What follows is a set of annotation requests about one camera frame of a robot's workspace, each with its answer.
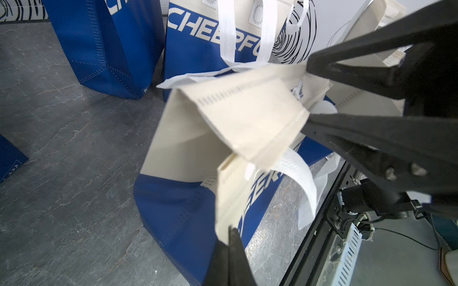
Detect takeout bag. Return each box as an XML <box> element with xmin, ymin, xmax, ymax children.
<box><xmin>134</xmin><ymin>64</ymin><xmax>336</xmax><ymax>286</ymax></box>
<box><xmin>159</xmin><ymin>1</ymin><xmax>317</xmax><ymax>100</ymax></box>
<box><xmin>327</xmin><ymin>1</ymin><xmax>406</xmax><ymax>117</ymax></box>
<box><xmin>0</xmin><ymin>135</ymin><xmax>29</xmax><ymax>183</ymax></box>
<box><xmin>44</xmin><ymin>0</ymin><xmax>165</xmax><ymax>100</ymax></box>

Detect grey cable duct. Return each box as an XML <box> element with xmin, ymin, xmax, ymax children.
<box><xmin>317</xmin><ymin>223</ymin><xmax>363</xmax><ymax>286</ymax></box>

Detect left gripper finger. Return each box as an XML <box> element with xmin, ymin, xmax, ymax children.
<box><xmin>203</xmin><ymin>226</ymin><xmax>257</xmax><ymax>286</ymax></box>

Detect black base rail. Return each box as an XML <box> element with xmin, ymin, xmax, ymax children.
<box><xmin>280</xmin><ymin>163</ymin><xmax>358</xmax><ymax>286</ymax></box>

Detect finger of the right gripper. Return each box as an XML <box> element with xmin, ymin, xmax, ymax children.
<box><xmin>302</xmin><ymin>114</ymin><xmax>458</xmax><ymax>195</ymax></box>
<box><xmin>307</xmin><ymin>1</ymin><xmax>458</xmax><ymax>100</ymax></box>

